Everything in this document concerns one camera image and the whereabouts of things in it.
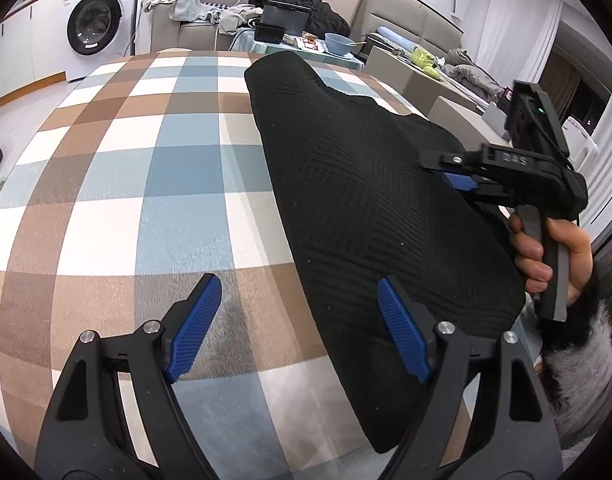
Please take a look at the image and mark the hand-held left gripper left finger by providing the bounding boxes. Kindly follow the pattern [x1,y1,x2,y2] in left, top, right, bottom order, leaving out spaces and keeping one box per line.
[33,272,224,480]

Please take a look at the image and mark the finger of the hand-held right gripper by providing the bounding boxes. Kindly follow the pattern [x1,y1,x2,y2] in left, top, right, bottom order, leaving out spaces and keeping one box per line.
[419,150,486,173]
[443,171,511,207]

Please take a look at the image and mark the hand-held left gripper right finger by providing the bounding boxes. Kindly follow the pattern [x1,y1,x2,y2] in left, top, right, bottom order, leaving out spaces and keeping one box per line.
[376,275,564,480]

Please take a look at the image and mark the black knitted sweater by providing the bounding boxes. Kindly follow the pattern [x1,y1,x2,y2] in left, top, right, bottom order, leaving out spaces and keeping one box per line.
[243,50,529,454]

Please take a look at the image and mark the person's right forearm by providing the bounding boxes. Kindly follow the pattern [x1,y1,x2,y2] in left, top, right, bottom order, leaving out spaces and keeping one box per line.
[536,272,612,467]

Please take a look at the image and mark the person's right hand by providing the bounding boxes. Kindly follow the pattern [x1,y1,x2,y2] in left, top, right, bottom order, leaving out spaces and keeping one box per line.
[508,212,594,307]

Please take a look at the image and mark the small beige box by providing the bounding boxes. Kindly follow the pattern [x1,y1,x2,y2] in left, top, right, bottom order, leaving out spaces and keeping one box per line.
[428,95,512,147]

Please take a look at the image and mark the white plastic appliance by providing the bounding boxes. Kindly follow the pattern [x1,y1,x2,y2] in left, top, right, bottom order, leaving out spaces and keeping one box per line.
[560,117,599,172]

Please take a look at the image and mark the grey padded jacket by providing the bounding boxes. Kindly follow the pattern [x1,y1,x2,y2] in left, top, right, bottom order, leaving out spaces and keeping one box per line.
[443,47,504,104]

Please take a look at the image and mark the green plush toy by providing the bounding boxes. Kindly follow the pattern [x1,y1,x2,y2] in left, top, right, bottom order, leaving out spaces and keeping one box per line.
[410,46,442,79]

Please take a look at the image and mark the blue rolled pillow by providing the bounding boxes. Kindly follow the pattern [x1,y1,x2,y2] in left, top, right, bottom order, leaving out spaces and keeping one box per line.
[376,25,412,51]

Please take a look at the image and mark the white curtain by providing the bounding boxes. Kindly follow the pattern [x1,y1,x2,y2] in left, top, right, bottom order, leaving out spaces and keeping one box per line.
[476,0,562,92]

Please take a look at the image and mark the checkered tablecloth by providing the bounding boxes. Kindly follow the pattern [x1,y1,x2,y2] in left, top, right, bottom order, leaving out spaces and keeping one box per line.
[0,49,486,480]

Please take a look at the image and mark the blue bowl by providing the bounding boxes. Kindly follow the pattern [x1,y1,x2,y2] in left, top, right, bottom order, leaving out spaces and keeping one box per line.
[325,32,357,56]

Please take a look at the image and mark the beige sofa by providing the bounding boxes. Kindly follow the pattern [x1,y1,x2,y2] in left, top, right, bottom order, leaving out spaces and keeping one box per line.
[151,0,482,63]

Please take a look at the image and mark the black jacket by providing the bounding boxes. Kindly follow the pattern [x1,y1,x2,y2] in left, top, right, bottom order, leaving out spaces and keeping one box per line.
[248,0,351,39]

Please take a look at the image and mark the black box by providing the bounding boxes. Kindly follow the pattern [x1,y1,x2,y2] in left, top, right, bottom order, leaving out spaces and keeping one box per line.
[253,4,312,44]

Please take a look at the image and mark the light blue covered table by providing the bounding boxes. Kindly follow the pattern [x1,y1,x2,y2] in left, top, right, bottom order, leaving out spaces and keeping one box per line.
[228,30,367,72]

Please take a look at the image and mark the grey cloth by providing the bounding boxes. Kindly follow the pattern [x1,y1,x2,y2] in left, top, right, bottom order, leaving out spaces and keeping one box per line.
[141,0,213,24]

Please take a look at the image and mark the white washing machine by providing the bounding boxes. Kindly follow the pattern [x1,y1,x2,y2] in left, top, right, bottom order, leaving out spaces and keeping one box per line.
[63,0,145,84]

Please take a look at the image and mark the white kitchen cabinet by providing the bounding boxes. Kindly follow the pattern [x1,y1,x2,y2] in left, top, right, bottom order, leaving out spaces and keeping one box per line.
[0,0,70,107]

